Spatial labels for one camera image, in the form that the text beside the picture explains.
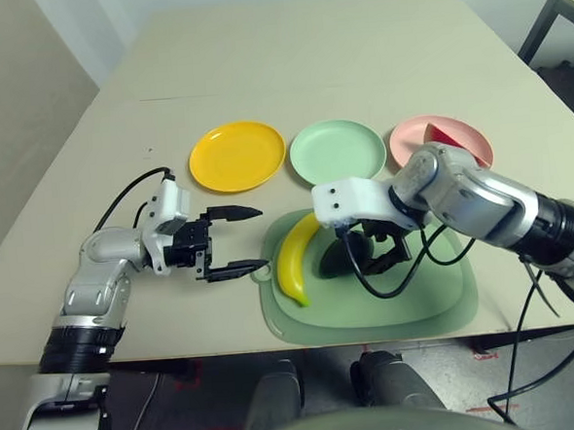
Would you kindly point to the grey left robot leg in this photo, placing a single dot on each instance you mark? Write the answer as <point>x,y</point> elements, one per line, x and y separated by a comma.
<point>274,396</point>

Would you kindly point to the yellow plate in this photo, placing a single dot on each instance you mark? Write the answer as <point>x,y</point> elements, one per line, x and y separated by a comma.
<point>237,157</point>

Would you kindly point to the grey robot leg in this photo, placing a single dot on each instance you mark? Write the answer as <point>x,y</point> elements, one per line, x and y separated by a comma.
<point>274,396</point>
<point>389,379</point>

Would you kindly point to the yellow toy banana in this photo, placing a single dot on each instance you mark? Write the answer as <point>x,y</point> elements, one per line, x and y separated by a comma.
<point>290,268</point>

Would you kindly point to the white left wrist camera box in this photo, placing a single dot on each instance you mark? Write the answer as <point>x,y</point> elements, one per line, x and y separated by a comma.
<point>167,207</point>

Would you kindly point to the black table leg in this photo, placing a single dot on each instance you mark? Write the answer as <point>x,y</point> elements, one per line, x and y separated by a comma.
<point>528,340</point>

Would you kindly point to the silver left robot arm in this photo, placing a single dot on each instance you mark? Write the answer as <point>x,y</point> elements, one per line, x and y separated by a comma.
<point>96,285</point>

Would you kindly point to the pink plate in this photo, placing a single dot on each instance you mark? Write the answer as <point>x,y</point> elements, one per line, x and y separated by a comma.
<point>409,139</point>

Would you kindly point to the red watermelon slice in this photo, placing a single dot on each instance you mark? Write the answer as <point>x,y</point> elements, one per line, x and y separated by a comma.
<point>450,137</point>

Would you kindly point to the grey right robot leg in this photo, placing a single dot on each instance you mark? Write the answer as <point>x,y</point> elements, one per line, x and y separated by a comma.
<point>389,379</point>

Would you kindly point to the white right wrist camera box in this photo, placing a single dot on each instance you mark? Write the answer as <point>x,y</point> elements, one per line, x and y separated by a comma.
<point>349,196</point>

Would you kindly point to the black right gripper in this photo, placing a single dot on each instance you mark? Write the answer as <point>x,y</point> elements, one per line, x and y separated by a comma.
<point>388,238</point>

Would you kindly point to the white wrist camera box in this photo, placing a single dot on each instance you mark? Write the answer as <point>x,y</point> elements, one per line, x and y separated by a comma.
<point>167,207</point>
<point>349,196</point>

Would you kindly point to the mint green plate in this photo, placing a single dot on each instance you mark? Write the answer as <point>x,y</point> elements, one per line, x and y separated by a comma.
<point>336,146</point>

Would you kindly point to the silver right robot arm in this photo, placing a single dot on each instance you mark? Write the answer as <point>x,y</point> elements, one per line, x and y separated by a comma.
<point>486,198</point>

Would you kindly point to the dark green toy avocado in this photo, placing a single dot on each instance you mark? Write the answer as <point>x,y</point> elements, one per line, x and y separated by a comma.
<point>333,261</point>

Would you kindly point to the green silicone tray mat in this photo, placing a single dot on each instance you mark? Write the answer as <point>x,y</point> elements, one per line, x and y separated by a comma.
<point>395,310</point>

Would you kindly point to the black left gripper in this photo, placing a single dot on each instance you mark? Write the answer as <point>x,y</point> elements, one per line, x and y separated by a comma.
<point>191,245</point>

